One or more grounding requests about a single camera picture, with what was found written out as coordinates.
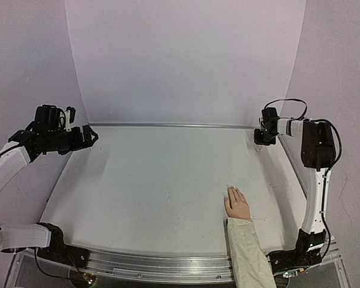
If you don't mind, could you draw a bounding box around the beige sleeved forearm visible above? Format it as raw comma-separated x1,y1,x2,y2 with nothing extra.
227,217,276,288

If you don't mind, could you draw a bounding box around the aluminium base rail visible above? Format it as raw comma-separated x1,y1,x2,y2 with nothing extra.
5,233,352,288

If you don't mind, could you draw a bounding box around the mannequin hand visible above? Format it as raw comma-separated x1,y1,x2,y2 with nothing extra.
224,186,251,220

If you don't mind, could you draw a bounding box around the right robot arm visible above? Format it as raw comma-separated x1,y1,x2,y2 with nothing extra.
254,107,342,259

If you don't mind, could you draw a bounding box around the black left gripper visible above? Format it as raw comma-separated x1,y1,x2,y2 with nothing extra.
47,124,99,155

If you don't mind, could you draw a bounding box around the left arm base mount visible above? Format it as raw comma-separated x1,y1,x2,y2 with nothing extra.
37,222,90,269

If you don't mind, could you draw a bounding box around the clear nail polish bottle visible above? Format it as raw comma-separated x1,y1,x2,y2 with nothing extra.
254,144,264,152

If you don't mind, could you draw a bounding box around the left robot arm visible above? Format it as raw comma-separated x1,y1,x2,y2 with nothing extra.
0,104,98,262

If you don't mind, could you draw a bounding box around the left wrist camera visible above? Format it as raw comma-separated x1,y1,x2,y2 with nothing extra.
60,106,76,132

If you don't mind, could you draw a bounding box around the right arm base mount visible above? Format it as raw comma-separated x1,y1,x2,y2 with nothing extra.
266,229,326,275

